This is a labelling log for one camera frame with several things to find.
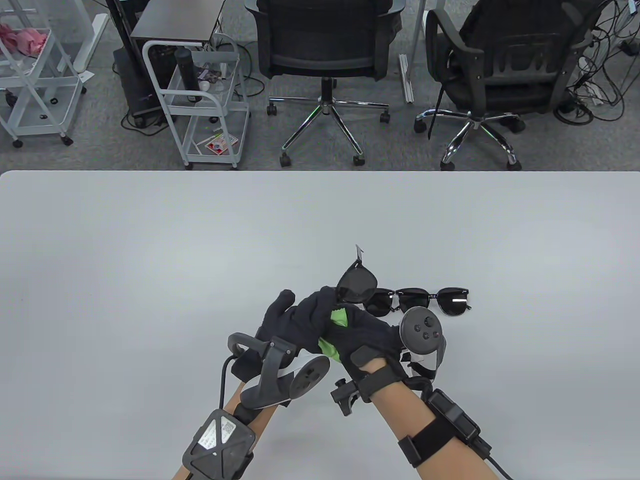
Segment person's left hand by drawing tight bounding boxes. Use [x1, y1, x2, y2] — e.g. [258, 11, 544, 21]
[231, 286, 346, 383]

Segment person's right hand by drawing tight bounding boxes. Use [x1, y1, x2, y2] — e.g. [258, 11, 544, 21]
[322, 302, 403, 398]

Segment black sunglasses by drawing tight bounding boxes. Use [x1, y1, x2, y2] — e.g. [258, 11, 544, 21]
[395, 287, 473, 317]
[362, 288, 401, 317]
[336, 245, 379, 304]

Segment green cleaning cloth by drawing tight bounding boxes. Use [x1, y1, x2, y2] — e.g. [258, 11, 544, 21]
[317, 308, 351, 362]

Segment grey handheld controller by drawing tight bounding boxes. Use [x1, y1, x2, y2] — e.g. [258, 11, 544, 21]
[227, 332, 332, 411]
[399, 306, 447, 378]

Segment person's right forearm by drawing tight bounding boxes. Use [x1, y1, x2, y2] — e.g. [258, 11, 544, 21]
[362, 360, 501, 480]

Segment black wrist sensor pack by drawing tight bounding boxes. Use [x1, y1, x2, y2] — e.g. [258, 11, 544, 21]
[182, 408, 256, 480]
[397, 389, 493, 468]

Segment red and white packet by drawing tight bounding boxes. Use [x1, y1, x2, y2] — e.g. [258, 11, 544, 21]
[204, 134, 238, 155]

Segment white metal rolling cart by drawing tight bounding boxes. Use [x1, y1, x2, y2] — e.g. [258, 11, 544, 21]
[0, 0, 87, 149]
[142, 34, 251, 171]

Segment white desk leg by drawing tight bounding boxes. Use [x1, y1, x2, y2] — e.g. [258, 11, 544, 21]
[74, 13, 109, 73]
[398, 0, 427, 104]

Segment black bottle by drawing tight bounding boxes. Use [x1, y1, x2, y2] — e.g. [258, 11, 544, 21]
[174, 48, 202, 105]

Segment black mesh office chair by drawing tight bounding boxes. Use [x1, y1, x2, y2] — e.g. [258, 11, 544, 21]
[414, 0, 608, 172]
[245, 0, 405, 168]

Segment black computer tower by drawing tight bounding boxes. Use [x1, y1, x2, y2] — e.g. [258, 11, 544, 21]
[112, 46, 168, 118]

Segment dark side table top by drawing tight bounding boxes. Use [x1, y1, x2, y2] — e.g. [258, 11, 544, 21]
[130, 0, 224, 46]

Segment white power strip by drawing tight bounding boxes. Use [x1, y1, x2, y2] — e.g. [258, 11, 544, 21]
[580, 80, 606, 106]

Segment pink cloth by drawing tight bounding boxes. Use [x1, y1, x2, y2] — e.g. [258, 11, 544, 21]
[0, 24, 51, 55]

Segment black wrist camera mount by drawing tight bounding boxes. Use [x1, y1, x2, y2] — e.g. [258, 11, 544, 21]
[331, 379, 361, 417]

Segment tangle of black cables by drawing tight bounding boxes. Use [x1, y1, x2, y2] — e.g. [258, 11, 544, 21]
[554, 0, 640, 125]

